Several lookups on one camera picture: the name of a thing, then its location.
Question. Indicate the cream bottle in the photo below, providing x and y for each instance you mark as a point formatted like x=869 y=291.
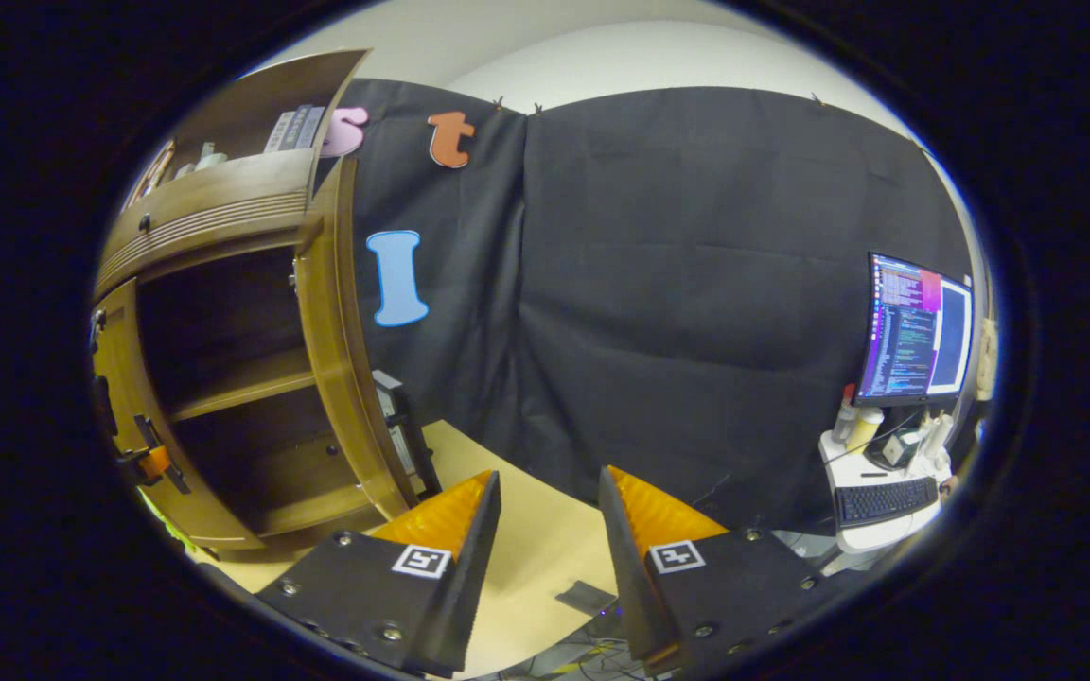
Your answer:
x=865 y=430

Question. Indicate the wooden shoe cabinet door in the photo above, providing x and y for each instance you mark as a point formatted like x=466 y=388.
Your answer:
x=327 y=331
x=129 y=340

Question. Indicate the blue book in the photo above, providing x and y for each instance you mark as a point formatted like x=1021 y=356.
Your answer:
x=301 y=128

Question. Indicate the grey flat plate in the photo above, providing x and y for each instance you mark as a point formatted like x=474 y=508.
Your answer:
x=586 y=598

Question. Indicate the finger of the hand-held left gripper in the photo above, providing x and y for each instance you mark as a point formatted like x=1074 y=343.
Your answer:
x=159 y=462

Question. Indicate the black backdrop cloth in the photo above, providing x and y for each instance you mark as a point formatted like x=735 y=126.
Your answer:
x=677 y=284

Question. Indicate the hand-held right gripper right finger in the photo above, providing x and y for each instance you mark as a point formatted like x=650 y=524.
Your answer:
x=625 y=577

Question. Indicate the yellow-green object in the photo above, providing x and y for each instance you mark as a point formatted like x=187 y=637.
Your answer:
x=167 y=525

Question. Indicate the computer monitor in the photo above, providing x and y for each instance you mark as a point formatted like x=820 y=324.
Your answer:
x=905 y=331

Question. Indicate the red-capped white bottle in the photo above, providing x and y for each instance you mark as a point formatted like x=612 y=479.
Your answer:
x=845 y=421

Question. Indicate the black keyboard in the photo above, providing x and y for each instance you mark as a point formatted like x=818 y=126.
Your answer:
x=886 y=501

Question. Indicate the wooden cabinet inner shelf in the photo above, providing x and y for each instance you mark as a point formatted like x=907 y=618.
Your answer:
x=252 y=383

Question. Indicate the white computer cart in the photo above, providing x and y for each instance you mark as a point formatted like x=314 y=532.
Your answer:
x=876 y=541

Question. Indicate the wooden double-door shoe cabinet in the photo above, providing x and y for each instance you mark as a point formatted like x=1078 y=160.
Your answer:
x=214 y=203

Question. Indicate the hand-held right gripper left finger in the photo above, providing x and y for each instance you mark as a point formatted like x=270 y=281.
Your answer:
x=469 y=586

